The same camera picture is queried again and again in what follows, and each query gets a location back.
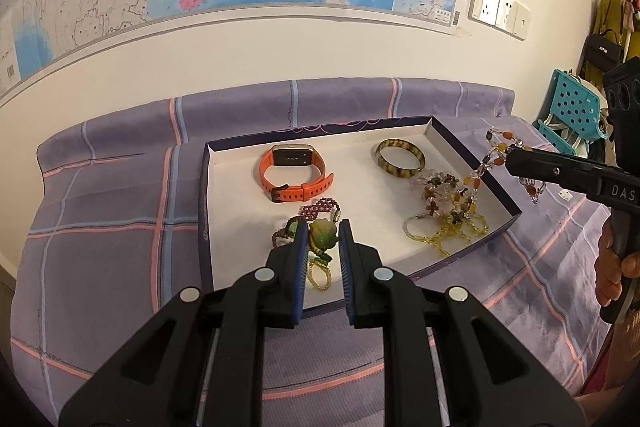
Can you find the person's clothing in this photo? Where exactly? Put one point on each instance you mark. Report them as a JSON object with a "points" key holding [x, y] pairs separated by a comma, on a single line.
{"points": [[615, 372]]}

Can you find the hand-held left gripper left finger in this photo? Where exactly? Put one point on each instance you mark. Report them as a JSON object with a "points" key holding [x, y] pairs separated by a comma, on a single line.
{"points": [[299, 277]]}

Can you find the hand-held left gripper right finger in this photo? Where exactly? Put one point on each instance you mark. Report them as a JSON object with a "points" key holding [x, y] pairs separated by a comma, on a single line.
{"points": [[347, 277]]}

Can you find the white wall socket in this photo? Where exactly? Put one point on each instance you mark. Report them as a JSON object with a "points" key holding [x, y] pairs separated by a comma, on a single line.
{"points": [[506, 13], [521, 22], [484, 2]]}

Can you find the navy cardboard box tray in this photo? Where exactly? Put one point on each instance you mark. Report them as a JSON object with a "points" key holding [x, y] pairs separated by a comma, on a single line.
{"points": [[370, 207]]}

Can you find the purple plaid bed sheet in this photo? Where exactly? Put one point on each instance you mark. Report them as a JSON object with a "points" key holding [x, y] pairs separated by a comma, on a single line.
{"points": [[125, 207]]}

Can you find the person's right hand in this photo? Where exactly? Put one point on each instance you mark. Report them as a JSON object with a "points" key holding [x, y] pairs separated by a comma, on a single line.
{"points": [[607, 277]]}

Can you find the amber patterned bangle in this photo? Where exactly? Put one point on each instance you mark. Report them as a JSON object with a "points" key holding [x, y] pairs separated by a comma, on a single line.
{"points": [[382, 164]]}

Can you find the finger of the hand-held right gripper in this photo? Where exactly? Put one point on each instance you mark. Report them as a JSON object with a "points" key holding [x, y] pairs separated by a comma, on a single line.
{"points": [[550, 169]]}

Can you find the teal plastic stool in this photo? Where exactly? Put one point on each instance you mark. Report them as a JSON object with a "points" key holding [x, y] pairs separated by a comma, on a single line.
{"points": [[570, 102]]}

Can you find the pink hanging plush toy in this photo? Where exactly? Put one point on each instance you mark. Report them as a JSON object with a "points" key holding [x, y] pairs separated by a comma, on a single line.
{"points": [[631, 4]]}

